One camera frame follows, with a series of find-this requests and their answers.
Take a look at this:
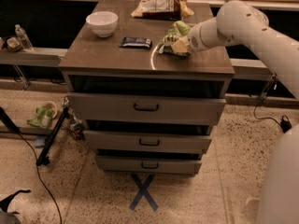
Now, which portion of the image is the green jalapeno chip bag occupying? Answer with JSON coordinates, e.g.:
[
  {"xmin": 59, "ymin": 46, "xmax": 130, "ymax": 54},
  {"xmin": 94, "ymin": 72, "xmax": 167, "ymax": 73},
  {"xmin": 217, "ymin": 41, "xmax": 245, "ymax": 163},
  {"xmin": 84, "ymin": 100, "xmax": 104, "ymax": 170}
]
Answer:
[{"xmin": 157, "ymin": 21, "xmax": 191, "ymax": 55}]

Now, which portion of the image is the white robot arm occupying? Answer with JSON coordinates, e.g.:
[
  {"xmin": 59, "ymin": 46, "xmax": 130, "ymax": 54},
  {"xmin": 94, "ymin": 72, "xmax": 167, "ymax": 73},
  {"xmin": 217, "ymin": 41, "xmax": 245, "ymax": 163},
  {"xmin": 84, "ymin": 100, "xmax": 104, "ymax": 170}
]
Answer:
[{"xmin": 171, "ymin": 0, "xmax": 299, "ymax": 224}]

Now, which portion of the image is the brown chip bag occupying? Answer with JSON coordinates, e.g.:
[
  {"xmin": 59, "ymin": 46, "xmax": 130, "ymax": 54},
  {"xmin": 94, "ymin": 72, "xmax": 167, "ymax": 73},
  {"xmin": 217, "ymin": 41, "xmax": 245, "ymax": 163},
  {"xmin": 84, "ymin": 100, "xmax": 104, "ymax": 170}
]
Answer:
[{"xmin": 131, "ymin": 0, "xmax": 194, "ymax": 21}]

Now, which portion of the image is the white ceramic bowl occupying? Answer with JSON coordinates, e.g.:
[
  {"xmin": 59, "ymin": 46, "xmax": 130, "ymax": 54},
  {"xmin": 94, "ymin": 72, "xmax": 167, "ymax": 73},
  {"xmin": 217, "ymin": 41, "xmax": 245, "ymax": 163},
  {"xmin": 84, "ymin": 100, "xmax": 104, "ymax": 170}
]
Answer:
[{"xmin": 86, "ymin": 11, "xmax": 119, "ymax": 37}]

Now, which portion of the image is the green white bag on floor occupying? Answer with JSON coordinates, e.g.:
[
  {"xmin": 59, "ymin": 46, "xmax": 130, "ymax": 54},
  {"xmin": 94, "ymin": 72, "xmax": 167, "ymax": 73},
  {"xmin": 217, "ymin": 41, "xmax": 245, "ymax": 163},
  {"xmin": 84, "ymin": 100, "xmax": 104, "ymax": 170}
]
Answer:
[{"xmin": 27, "ymin": 101, "xmax": 58, "ymax": 129}]

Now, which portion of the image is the dark blue snack bar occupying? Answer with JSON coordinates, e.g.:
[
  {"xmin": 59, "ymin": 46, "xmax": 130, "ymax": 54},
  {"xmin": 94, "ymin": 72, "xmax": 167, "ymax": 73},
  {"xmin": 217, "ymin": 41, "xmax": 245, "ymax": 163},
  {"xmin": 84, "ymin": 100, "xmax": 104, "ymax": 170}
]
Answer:
[{"xmin": 120, "ymin": 36, "xmax": 152, "ymax": 49}]

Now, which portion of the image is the grey drawer cabinet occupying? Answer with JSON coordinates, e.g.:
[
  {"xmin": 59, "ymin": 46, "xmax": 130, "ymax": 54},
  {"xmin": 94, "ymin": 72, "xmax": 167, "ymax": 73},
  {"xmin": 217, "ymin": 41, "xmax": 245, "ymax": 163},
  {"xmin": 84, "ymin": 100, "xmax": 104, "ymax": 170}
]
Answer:
[{"xmin": 58, "ymin": 0, "xmax": 235, "ymax": 176}]

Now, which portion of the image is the top grey drawer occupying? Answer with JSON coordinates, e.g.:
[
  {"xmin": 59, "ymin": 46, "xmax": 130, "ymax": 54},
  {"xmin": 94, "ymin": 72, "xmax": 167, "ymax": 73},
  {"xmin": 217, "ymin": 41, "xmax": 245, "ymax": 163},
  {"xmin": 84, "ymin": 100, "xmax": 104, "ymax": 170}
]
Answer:
[{"xmin": 68, "ymin": 92, "xmax": 226, "ymax": 126}]

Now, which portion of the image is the black power adapter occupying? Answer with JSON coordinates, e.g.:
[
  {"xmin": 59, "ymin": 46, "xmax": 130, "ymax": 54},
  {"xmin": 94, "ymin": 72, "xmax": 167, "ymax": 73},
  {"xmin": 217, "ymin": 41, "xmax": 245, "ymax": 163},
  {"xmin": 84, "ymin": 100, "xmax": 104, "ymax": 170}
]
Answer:
[{"xmin": 280, "ymin": 116, "xmax": 292, "ymax": 133}]

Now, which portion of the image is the bottom grey drawer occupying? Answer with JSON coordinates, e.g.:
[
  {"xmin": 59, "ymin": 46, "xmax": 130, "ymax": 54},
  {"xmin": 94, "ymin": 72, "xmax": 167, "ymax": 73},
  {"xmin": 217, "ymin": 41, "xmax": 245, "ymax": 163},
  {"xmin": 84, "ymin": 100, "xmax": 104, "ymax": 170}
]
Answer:
[{"xmin": 95, "ymin": 156, "xmax": 202, "ymax": 175}]

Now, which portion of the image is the blue tape cross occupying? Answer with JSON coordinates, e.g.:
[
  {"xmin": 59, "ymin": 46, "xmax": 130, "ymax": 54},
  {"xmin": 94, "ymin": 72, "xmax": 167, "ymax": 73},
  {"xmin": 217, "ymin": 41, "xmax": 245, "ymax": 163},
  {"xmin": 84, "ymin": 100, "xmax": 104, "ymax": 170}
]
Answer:
[{"xmin": 129, "ymin": 174, "xmax": 158, "ymax": 211}]

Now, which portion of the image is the clear plastic water bottle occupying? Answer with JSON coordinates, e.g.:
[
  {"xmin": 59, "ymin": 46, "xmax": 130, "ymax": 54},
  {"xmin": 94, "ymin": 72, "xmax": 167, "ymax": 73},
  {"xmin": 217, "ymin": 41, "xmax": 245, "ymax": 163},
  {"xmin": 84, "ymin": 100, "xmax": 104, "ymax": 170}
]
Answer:
[{"xmin": 15, "ymin": 24, "xmax": 34, "ymax": 51}]

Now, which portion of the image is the small round container on shelf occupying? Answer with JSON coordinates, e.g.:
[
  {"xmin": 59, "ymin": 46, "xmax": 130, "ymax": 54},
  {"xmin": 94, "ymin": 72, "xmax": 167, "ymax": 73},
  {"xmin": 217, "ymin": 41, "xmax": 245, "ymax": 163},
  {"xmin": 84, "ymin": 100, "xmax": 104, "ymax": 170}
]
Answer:
[{"xmin": 2, "ymin": 36, "xmax": 22, "ymax": 52}]

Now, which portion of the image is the black tripod leg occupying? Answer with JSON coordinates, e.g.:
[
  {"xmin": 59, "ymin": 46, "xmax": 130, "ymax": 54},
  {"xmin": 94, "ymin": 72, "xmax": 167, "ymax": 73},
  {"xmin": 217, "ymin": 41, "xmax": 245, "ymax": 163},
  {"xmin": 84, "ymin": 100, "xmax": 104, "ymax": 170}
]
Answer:
[{"xmin": 36, "ymin": 107, "xmax": 69, "ymax": 166}]

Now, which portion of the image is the black object bottom left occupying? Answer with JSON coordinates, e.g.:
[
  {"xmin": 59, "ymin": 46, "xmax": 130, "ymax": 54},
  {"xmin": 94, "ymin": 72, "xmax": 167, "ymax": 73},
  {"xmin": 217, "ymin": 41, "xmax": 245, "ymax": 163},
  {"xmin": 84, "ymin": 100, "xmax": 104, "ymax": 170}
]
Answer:
[{"xmin": 0, "ymin": 189, "xmax": 32, "ymax": 224}]

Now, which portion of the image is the black floor cable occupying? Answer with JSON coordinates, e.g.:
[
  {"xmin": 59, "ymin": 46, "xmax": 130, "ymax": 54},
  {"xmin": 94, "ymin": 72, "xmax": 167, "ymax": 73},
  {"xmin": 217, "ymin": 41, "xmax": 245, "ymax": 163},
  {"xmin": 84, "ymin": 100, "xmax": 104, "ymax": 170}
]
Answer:
[{"xmin": 0, "ymin": 106, "xmax": 64, "ymax": 224}]

